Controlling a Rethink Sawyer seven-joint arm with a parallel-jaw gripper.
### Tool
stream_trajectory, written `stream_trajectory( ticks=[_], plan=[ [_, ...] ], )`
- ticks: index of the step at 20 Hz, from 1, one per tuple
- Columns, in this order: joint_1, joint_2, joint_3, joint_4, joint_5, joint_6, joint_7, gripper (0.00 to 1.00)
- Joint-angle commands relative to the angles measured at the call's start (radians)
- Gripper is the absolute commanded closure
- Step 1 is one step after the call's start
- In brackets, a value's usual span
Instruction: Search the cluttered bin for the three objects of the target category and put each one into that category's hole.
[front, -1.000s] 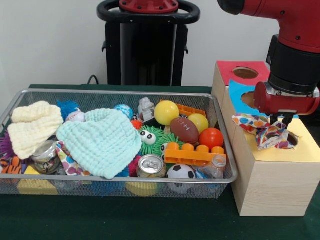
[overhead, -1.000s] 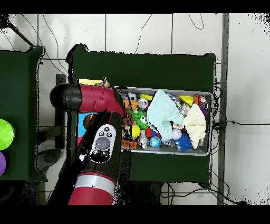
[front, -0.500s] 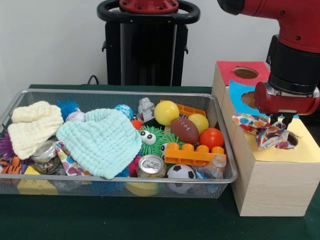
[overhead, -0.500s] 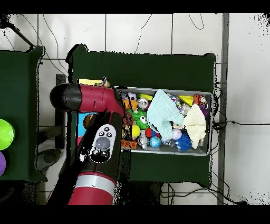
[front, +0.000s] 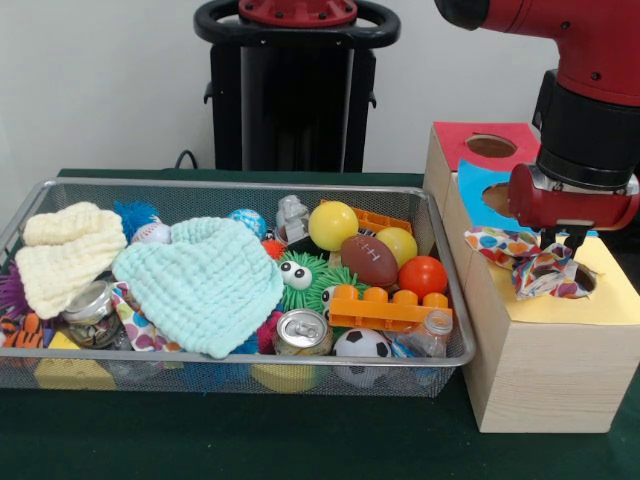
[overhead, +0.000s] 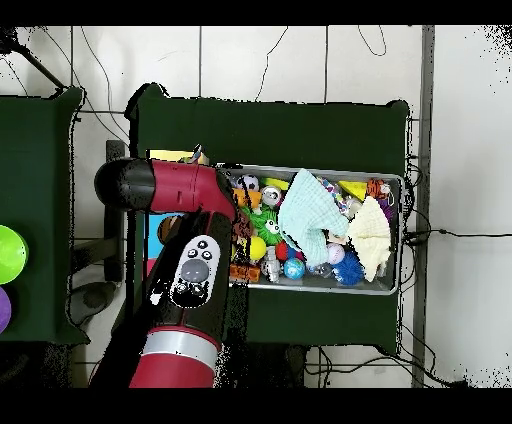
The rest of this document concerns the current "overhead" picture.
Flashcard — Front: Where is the white cloth with colourful spots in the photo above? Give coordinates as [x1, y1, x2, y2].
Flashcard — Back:
[179, 143, 206, 165]

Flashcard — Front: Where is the metal mesh bin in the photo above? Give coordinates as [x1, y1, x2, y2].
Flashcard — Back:
[215, 162, 404, 296]

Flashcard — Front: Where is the wooden box with three holes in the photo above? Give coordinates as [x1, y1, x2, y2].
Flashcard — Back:
[143, 147, 211, 281]

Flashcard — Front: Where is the green spiky toy with eyes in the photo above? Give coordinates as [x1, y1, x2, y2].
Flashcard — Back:
[241, 203, 283, 246]

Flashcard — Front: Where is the orange toy building brick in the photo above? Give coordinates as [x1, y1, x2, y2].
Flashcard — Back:
[233, 187, 263, 209]

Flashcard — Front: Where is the brown toy football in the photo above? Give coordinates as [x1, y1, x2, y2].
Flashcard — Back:
[231, 217, 254, 242]

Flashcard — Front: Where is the silver drink can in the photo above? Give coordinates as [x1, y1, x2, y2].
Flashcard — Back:
[260, 185, 283, 207]

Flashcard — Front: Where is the small soccer ball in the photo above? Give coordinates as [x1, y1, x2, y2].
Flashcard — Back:
[235, 174, 260, 192]

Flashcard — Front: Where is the large yellow ball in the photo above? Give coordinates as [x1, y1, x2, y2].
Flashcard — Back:
[248, 235, 268, 261]

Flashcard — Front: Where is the mint green knitted cloth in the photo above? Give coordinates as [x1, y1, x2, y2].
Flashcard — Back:
[277, 167, 350, 268]

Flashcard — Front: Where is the blue white patterned ball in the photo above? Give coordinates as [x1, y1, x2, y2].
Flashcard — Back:
[283, 257, 306, 280]

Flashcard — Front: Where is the dark green tablecloth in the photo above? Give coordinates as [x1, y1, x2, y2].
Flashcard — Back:
[124, 82, 411, 348]

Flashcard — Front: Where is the blue spiky ball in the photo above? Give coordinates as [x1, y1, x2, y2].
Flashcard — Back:
[333, 250, 366, 287]

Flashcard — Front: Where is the cream knitted cloth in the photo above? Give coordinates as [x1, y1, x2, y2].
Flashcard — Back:
[345, 195, 392, 283]

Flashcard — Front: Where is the dark green side table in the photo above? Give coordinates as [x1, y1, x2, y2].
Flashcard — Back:
[0, 87, 88, 346]

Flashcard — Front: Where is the lime green bowl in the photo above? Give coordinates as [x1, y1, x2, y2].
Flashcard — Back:
[0, 224, 30, 286]

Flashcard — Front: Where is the purple bowl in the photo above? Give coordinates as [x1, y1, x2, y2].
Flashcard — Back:
[0, 285, 12, 335]

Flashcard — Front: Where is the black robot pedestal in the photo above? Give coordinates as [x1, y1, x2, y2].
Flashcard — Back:
[223, 343, 306, 388]

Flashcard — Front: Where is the grey metal rail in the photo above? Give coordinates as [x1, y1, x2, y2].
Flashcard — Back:
[411, 25, 436, 388]

